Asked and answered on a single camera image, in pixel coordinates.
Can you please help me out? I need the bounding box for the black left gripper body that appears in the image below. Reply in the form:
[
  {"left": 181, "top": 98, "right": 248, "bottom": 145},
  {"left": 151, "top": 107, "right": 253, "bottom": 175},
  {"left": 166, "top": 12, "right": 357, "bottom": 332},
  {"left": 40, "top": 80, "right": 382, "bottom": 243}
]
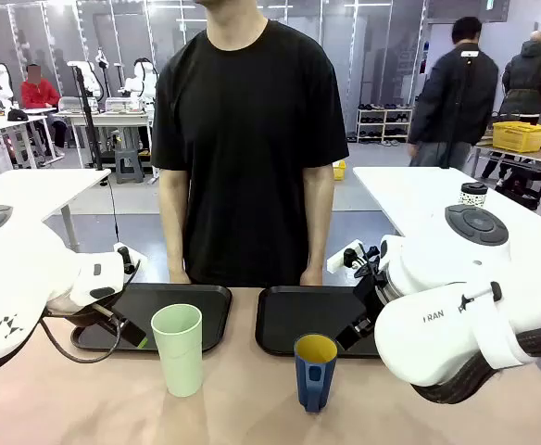
[{"left": 47, "top": 296, "right": 131, "bottom": 330}]

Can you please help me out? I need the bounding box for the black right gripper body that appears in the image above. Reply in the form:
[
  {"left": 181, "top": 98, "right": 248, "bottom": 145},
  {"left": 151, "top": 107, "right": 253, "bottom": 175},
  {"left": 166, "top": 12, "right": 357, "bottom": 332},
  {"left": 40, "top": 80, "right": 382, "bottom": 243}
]
[{"left": 352, "top": 270, "right": 391, "bottom": 326}]

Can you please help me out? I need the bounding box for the pale green plastic cup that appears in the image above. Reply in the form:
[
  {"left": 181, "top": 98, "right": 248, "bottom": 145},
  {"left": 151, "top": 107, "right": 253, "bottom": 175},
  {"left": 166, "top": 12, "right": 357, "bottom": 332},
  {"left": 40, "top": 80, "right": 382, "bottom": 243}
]
[{"left": 150, "top": 303, "right": 205, "bottom": 399}]

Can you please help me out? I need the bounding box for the person's right forearm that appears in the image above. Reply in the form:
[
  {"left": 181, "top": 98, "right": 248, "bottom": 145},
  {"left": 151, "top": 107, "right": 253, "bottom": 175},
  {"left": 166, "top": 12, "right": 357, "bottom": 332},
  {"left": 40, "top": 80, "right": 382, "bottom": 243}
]
[{"left": 157, "top": 206, "right": 191, "bottom": 274}]

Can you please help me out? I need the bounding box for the person's left forearm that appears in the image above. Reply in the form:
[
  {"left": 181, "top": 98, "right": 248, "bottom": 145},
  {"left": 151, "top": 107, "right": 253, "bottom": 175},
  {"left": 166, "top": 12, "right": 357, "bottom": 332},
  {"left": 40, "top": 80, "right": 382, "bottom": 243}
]
[{"left": 301, "top": 206, "right": 335, "bottom": 275}]

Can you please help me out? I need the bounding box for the black plastic tray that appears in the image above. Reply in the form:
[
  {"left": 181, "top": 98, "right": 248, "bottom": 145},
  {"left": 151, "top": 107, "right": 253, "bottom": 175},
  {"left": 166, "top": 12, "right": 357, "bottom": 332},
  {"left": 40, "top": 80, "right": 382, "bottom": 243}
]
[
  {"left": 69, "top": 282, "right": 233, "bottom": 354},
  {"left": 255, "top": 286, "right": 383, "bottom": 359}
]

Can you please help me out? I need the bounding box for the blue cup yellow inside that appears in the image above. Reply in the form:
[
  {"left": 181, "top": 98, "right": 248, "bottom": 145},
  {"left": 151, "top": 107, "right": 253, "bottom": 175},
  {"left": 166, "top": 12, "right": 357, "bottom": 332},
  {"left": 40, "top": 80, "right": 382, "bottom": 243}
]
[{"left": 293, "top": 333, "right": 339, "bottom": 413}]

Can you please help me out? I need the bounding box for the white side table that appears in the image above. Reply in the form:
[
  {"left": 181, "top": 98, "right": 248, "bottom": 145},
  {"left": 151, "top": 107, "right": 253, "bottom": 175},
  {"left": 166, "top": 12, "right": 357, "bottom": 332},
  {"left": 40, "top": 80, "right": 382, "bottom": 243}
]
[
  {"left": 0, "top": 167, "right": 113, "bottom": 251},
  {"left": 352, "top": 165, "right": 541, "bottom": 279}
]

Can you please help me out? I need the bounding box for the patterned tumbler black lid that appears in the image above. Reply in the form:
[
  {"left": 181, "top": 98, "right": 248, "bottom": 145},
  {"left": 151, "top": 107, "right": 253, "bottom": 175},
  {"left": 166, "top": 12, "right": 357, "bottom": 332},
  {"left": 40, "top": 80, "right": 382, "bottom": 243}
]
[{"left": 458, "top": 182, "right": 489, "bottom": 209}]

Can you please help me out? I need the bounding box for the grey step stool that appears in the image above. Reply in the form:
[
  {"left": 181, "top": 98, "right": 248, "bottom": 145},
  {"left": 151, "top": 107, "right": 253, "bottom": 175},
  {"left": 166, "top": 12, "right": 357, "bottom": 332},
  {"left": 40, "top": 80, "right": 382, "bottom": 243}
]
[{"left": 113, "top": 147, "right": 145, "bottom": 185}]

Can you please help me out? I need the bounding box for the white shoe rack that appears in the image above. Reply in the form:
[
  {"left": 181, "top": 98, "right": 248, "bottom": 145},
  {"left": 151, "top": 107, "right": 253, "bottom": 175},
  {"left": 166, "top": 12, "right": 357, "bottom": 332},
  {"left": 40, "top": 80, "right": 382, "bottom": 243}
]
[{"left": 356, "top": 107, "right": 413, "bottom": 145}]

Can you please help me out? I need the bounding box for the white background work table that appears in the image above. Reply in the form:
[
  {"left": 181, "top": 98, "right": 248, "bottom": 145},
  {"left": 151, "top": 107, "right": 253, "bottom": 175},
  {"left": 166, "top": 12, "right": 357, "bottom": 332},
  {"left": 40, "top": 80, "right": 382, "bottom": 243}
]
[
  {"left": 53, "top": 107, "right": 155, "bottom": 169},
  {"left": 0, "top": 112, "right": 66, "bottom": 171}
]

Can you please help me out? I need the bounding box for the black tripod pole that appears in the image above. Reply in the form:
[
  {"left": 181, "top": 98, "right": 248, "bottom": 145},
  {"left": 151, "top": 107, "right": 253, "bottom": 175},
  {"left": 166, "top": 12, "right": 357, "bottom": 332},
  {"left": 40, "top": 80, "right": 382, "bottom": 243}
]
[{"left": 72, "top": 64, "right": 109, "bottom": 187}]

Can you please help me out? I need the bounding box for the person in black t-shirt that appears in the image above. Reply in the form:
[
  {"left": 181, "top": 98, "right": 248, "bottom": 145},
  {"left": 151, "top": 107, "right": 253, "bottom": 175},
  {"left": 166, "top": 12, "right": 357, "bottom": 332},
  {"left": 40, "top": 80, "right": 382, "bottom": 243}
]
[{"left": 150, "top": 0, "right": 349, "bottom": 288}]

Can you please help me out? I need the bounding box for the man in dark jacket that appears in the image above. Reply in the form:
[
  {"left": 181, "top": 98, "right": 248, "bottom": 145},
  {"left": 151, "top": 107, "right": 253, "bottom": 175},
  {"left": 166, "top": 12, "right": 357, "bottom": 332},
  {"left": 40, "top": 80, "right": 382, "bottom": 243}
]
[{"left": 407, "top": 16, "right": 500, "bottom": 169}]

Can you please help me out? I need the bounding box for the large yellow plastic basket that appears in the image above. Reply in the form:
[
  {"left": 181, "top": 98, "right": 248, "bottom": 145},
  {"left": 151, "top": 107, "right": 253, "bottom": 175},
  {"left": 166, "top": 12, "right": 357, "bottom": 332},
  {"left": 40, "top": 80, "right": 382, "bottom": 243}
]
[{"left": 492, "top": 121, "right": 541, "bottom": 155}]

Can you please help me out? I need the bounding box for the person in red sweater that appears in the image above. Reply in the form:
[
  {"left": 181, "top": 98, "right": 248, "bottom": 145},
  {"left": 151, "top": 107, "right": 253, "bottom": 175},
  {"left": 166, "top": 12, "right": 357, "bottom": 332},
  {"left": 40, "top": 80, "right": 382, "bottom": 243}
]
[{"left": 19, "top": 63, "right": 69, "bottom": 149}]

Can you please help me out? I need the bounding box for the bald man padded jacket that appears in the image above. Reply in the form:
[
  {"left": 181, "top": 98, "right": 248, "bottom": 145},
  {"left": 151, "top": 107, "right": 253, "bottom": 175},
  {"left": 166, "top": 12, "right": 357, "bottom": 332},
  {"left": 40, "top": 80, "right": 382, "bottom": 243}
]
[{"left": 499, "top": 30, "right": 541, "bottom": 127}]

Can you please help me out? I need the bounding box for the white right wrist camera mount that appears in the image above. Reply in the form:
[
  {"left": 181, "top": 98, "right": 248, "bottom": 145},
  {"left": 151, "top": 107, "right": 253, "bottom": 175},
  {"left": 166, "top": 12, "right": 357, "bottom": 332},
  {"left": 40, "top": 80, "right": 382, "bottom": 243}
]
[{"left": 326, "top": 239, "right": 384, "bottom": 280}]

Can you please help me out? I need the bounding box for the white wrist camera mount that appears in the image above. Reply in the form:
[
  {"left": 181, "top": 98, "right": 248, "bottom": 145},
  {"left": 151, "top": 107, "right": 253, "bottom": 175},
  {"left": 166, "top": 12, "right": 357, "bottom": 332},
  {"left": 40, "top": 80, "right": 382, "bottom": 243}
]
[
  {"left": 326, "top": 239, "right": 384, "bottom": 280},
  {"left": 112, "top": 241, "right": 149, "bottom": 275}
]

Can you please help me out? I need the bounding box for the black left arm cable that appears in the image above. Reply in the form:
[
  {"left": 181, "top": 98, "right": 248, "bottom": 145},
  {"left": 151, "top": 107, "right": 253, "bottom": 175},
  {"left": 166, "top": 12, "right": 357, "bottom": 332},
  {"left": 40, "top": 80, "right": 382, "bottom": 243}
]
[{"left": 38, "top": 314, "right": 124, "bottom": 365}]

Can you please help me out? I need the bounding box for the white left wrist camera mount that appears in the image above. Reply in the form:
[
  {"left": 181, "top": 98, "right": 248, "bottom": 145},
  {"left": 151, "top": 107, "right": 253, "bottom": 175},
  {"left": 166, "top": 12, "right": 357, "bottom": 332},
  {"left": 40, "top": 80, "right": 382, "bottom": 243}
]
[{"left": 112, "top": 241, "right": 149, "bottom": 275}]

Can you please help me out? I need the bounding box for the black right arm cable sleeve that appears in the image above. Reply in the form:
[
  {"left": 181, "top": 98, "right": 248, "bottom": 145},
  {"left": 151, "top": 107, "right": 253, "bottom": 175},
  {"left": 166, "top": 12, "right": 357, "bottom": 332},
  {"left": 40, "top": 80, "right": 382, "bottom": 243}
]
[{"left": 411, "top": 321, "right": 541, "bottom": 405}]

